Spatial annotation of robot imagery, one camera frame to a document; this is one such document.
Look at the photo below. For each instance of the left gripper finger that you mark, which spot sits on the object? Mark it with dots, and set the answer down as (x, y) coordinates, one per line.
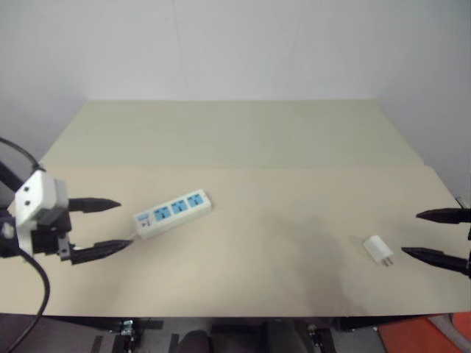
(101, 249)
(93, 204)

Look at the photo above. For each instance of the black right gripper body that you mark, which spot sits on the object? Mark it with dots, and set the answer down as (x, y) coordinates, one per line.
(469, 233)

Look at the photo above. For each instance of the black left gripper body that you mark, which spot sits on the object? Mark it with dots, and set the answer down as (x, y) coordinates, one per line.
(48, 240)

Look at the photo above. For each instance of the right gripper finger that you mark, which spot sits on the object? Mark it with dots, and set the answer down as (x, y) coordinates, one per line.
(447, 215)
(438, 258)

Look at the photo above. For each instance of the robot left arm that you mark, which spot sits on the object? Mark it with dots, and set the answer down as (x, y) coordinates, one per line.
(6, 239)

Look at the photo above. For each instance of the white charger plug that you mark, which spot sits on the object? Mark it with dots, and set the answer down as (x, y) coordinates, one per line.
(377, 249)

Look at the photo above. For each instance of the white blue power strip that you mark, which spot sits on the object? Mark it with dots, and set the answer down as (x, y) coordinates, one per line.
(173, 214)

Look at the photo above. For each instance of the orange object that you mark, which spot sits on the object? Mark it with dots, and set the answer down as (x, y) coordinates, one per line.
(416, 336)

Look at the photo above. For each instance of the silver metal table clamp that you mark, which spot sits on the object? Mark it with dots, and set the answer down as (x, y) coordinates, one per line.
(127, 327)
(312, 328)

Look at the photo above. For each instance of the dark rounded shape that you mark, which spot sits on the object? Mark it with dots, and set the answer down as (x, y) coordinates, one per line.
(195, 342)

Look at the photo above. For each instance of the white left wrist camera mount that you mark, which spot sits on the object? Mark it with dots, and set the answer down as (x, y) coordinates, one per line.
(35, 198)

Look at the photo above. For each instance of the black table frame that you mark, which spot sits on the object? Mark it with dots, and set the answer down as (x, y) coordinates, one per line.
(228, 323)

